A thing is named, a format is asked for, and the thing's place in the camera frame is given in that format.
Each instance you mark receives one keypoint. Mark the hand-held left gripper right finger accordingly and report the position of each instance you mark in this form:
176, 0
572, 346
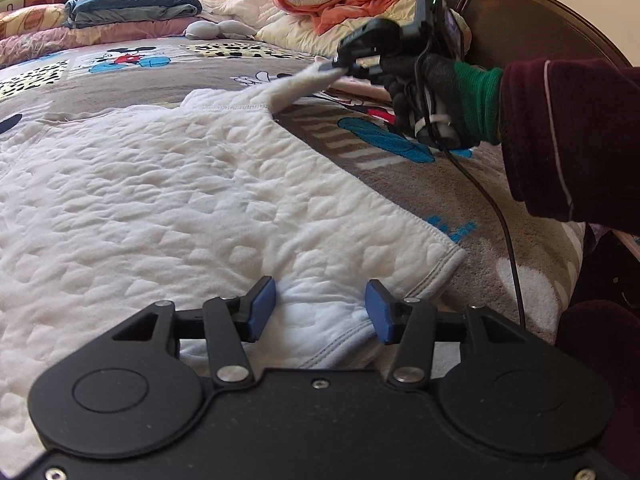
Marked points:
380, 317

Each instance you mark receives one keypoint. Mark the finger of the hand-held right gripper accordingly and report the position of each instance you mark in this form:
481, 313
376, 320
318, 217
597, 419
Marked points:
340, 64

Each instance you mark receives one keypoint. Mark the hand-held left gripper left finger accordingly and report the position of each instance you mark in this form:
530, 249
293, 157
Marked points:
262, 307

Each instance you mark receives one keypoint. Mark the white quilted garment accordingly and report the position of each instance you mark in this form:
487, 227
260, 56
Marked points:
175, 200

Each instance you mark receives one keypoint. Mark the person's right forearm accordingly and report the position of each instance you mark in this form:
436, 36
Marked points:
575, 135

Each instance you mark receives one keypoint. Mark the person's right hand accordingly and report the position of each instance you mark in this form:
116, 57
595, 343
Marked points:
447, 82

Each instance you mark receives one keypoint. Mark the cream quilt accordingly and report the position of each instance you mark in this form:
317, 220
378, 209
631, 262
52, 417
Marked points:
295, 35

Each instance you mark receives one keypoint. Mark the grey soft toy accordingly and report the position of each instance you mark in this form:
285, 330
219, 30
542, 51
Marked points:
220, 29

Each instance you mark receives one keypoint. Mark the dark wooden headboard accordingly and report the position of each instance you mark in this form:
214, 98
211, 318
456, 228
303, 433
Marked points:
525, 10

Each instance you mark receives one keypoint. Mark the printed cartoon blanket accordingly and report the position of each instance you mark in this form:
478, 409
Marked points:
475, 200

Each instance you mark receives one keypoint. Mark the red blue folded quilt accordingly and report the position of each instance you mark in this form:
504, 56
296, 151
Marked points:
130, 2

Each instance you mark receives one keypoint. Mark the person's maroon clothed body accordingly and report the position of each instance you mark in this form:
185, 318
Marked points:
600, 350

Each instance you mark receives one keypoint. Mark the pink floral quilt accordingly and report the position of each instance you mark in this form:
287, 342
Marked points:
100, 40

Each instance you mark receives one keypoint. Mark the orange floral pillow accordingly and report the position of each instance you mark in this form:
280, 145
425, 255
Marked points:
30, 20

